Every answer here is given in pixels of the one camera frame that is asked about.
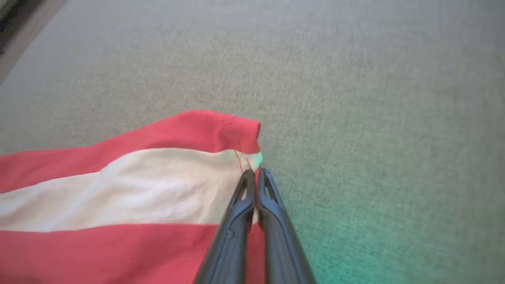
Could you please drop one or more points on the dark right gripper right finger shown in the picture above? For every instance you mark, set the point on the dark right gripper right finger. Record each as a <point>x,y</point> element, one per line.
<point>282,244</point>

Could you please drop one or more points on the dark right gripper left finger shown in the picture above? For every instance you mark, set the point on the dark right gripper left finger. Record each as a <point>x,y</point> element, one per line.
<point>232,244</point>

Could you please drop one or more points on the red basketball jersey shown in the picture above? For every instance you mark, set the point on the red basketball jersey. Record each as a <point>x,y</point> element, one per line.
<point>118,189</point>

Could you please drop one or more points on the grey fabric sofa seat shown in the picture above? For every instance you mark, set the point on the grey fabric sofa seat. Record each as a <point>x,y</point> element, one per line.
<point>355,98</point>

